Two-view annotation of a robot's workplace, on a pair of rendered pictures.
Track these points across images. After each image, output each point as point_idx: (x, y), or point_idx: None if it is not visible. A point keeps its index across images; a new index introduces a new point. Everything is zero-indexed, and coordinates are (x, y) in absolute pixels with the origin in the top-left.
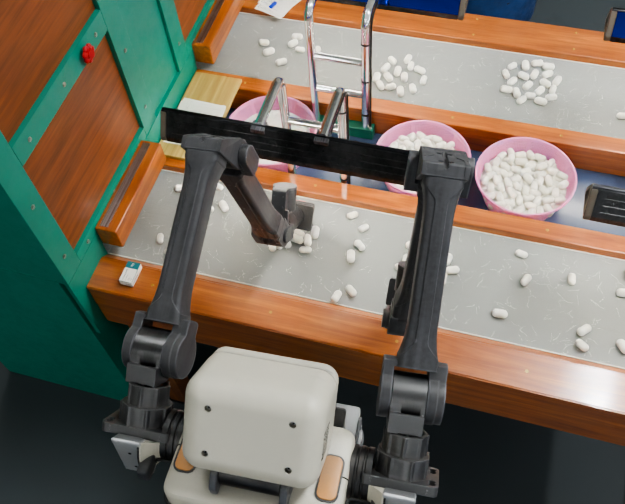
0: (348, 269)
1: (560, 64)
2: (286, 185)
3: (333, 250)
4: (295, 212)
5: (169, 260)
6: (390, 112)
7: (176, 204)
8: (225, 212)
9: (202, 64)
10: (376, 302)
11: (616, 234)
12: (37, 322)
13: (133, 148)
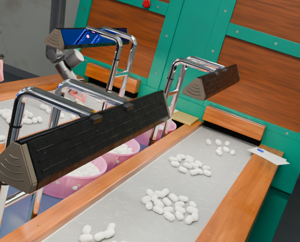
0: (36, 106)
1: (193, 231)
2: (79, 55)
3: None
4: (69, 73)
5: None
6: (150, 146)
7: None
8: (96, 102)
9: (210, 129)
10: (8, 103)
11: None
12: None
13: (135, 75)
